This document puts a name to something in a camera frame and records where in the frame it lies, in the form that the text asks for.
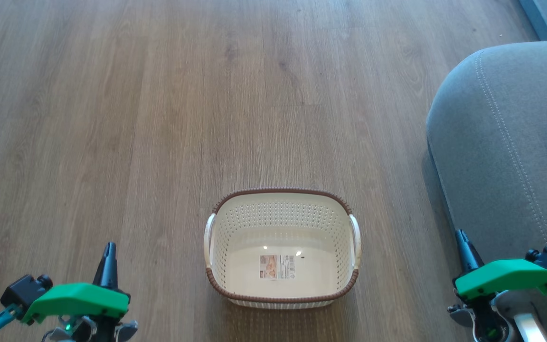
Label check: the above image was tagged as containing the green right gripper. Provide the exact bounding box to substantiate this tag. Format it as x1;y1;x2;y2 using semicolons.
455;230;547;301

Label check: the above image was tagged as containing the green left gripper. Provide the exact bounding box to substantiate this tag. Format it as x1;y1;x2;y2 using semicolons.
22;242;131;326

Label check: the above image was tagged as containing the grey sofa with yellow backrest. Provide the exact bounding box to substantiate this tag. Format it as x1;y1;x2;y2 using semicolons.
426;41;547;333

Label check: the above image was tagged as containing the white plastic laundry basket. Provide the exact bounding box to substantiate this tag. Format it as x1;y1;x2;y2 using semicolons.
203;188;362;310

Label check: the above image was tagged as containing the printed basket label sticker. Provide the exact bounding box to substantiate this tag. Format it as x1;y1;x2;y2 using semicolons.
259;255;296;280

